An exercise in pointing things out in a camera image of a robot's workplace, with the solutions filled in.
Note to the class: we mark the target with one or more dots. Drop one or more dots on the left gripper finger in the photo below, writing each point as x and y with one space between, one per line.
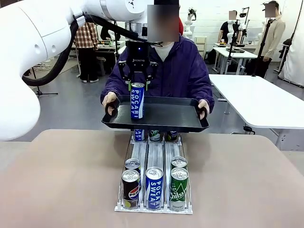
124 71
153 71

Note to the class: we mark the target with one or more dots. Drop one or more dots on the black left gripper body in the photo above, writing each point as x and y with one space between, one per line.
139 54

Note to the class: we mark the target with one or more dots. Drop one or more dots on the blue Pocari Sweat can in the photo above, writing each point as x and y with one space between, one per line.
137 102
154 190
139 135

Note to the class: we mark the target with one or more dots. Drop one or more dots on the black plastic serving tray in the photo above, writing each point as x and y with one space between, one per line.
166 116

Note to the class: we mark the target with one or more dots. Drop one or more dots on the black Pepsi can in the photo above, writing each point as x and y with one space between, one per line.
133 163
172 136
130 190

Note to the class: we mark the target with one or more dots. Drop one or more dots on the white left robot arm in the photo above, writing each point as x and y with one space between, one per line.
28 35

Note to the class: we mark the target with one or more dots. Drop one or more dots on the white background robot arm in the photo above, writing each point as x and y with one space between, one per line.
188 23

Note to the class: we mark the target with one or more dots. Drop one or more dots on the person's right forearm navy sleeve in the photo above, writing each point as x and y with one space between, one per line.
111 83

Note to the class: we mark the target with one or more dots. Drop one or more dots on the person's left forearm navy sleeve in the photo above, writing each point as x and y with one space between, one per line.
205 92

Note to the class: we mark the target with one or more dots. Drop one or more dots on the person in navy jacket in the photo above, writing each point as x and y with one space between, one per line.
180 71

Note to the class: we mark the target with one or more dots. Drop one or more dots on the person in red hoodie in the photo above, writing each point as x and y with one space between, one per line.
181 27

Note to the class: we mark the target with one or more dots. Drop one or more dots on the person in plaid shirt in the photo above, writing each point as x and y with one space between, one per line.
86 38

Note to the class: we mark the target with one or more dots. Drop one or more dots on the person in black t-shirt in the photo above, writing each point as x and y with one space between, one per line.
224 28

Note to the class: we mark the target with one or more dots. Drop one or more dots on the person in beige jacket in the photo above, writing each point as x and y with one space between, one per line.
270 35

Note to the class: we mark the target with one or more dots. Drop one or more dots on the person's right hand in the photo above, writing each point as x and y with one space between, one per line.
109 97

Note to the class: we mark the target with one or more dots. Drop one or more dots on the person's left hand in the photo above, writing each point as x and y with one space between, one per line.
204 107

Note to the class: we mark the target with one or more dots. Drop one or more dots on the brown plastic stool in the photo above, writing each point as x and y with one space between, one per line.
101 65

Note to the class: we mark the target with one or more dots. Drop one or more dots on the green Chilsung cider can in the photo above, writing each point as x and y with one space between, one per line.
179 190
179 161
154 135

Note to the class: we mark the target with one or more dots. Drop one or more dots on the long white work desk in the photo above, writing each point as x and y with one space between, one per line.
237 53

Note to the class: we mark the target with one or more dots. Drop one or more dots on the large white table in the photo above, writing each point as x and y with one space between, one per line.
249 102

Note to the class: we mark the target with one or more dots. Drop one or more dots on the tall black tripod stand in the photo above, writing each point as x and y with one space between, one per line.
262 45

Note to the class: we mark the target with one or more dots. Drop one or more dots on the white hanging backdrop sheet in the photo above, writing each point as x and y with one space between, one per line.
293 61

